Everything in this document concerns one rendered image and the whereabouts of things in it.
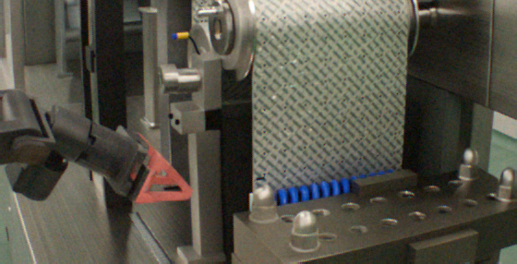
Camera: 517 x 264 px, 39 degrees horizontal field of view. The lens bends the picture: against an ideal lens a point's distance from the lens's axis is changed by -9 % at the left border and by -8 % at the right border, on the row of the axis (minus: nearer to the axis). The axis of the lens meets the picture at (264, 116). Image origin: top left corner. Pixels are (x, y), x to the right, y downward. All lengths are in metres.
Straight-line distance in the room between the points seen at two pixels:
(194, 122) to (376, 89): 0.25
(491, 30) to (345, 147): 0.27
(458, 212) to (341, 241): 0.18
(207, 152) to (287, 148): 0.12
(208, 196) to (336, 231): 0.24
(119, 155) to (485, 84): 0.51
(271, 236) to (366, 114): 0.25
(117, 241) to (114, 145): 0.32
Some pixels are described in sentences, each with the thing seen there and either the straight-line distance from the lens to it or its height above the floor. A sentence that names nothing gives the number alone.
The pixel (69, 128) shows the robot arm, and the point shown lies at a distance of 0.92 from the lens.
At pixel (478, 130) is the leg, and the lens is 1.41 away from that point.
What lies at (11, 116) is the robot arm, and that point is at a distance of 0.88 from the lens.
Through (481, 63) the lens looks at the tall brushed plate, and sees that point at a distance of 1.10.
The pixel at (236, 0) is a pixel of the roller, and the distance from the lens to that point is 0.99.
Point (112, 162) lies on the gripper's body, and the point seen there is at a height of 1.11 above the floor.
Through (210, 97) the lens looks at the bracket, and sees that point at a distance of 1.06.
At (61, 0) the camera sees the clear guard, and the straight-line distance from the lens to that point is 1.96.
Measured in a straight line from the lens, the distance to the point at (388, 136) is 1.12.
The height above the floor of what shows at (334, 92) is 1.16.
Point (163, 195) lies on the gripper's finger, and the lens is 0.96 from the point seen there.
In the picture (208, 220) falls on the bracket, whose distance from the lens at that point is 1.13.
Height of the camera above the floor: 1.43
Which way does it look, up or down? 17 degrees down
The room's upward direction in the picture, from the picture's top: straight up
